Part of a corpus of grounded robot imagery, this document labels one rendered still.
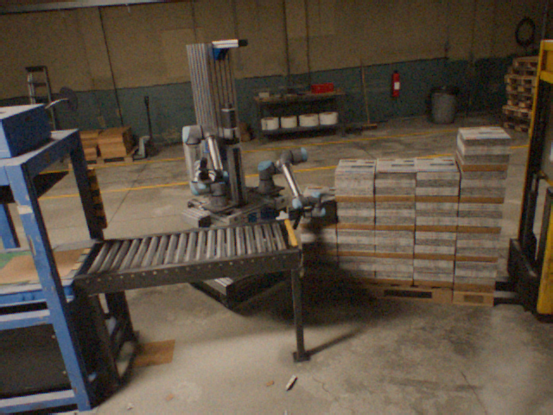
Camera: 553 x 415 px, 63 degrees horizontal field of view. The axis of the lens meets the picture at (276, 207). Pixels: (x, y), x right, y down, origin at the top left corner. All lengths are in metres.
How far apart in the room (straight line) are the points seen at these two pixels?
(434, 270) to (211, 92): 2.17
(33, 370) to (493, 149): 3.21
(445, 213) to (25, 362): 2.89
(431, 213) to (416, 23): 7.52
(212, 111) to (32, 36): 7.20
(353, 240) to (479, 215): 0.91
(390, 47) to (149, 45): 4.99
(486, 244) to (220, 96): 2.27
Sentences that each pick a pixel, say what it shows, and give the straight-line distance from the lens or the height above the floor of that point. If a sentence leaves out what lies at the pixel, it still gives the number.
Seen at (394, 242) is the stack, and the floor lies 0.51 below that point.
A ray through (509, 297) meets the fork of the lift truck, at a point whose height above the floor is 0.07.
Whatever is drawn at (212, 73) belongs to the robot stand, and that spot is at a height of 1.81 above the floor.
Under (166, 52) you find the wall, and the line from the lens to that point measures 9.85.
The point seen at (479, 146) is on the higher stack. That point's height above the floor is 1.23.
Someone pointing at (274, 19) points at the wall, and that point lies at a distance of 9.85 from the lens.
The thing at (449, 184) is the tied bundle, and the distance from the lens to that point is 3.36.
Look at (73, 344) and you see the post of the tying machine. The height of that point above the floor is 0.48.
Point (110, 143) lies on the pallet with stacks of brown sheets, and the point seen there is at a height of 0.39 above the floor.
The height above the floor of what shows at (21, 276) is 0.80.
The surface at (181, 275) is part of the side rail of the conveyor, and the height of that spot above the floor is 0.74.
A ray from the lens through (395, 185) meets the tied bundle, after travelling 3.35.
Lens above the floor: 2.02
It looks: 21 degrees down
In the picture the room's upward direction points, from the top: 5 degrees counter-clockwise
